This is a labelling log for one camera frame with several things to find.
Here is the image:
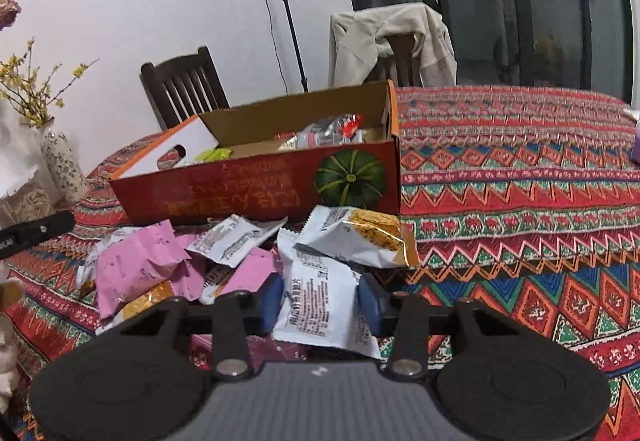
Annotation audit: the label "person's left hand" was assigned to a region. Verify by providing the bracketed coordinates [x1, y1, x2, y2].
[0, 277, 27, 414]

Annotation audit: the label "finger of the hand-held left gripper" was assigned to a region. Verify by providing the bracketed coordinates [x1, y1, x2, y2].
[0, 210, 77, 261]

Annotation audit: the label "pink flower bouquet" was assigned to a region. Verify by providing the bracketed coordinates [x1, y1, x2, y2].
[0, 0, 22, 32]

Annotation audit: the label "wooden chair under jacket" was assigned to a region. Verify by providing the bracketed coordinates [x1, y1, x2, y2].
[385, 33, 426, 86]

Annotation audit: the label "pile of mixed snack packets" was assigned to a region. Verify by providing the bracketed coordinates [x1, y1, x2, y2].
[75, 206, 420, 337]

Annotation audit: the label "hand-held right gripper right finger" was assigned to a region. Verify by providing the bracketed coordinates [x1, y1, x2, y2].
[356, 274, 521, 382]

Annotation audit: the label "orange cardboard box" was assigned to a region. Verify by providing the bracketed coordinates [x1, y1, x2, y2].
[109, 80, 402, 226]

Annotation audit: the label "white snack packet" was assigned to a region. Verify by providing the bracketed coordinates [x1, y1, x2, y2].
[272, 228, 383, 362]

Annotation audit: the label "yellow flower branches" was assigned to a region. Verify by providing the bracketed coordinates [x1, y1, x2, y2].
[0, 37, 101, 129]

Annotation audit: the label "floral ceramic vase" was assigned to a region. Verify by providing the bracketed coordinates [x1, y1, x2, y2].
[40, 117, 89, 205]

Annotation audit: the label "green snack packet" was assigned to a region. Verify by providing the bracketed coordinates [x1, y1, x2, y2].
[192, 147, 235, 164]

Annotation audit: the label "purple tissue pack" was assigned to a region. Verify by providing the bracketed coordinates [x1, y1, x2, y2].
[621, 107, 640, 149]

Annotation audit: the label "studio light on stand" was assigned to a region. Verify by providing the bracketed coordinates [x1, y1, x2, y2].
[262, 0, 310, 94]

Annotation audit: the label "beige jacket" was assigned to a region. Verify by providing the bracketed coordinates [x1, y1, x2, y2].
[330, 2, 458, 88]

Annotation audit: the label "patterned red tablecloth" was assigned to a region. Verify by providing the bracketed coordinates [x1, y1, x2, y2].
[0, 83, 640, 441]

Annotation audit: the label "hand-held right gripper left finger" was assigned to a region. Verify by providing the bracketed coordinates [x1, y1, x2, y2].
[102, 273, 287, 382]

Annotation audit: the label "dark wooden chair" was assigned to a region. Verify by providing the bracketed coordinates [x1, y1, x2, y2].
[140, 46, 231, 132]

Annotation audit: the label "pink snack packet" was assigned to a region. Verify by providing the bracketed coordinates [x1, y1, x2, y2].
[95, 220, 183, 319]

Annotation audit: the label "black framed glass door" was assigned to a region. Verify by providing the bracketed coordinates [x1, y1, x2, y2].
[332, 0, 626, 94]

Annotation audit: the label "red silver snack packet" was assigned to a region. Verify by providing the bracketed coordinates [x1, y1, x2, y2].
[275, 113, 366, 152]

